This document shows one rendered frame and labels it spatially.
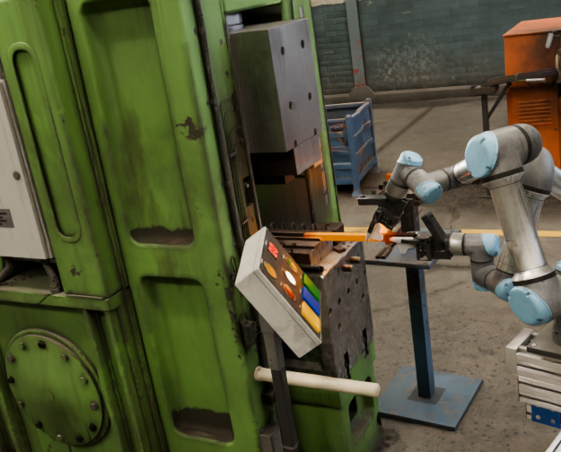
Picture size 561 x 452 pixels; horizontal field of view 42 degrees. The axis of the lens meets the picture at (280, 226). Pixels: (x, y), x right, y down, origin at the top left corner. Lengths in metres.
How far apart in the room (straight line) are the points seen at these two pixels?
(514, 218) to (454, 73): 8.26
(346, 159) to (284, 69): 4.02
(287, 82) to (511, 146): 0.79
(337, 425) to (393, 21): 8.06
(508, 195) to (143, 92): 1.17
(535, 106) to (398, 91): 4.73
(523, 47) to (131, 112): 3.97
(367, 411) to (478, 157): 1.46
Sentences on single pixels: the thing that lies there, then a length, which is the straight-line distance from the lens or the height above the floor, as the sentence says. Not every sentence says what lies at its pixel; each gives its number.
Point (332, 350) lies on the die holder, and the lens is 2.66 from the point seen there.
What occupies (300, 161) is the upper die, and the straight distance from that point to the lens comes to 2.48.
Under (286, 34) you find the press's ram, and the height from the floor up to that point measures 1.73.
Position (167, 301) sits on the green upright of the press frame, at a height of 0.88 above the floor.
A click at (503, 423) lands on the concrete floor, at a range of 3.31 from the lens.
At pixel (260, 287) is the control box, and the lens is 1.93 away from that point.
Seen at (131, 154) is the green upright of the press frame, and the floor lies 1.43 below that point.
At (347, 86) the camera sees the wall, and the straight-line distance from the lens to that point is 10.72.
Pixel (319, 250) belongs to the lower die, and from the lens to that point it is 2.63.
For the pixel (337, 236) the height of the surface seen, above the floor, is 1.01.
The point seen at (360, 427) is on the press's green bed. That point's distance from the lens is 3.05.
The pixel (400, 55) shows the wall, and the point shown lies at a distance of 10.38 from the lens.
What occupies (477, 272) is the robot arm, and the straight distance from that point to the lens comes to 2.47.
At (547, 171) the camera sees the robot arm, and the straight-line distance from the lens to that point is 2.32.
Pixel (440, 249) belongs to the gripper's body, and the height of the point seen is 0.97.
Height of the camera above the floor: 1.91
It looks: 19 degrees down
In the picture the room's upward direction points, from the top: 9 degrees counter-clockwise
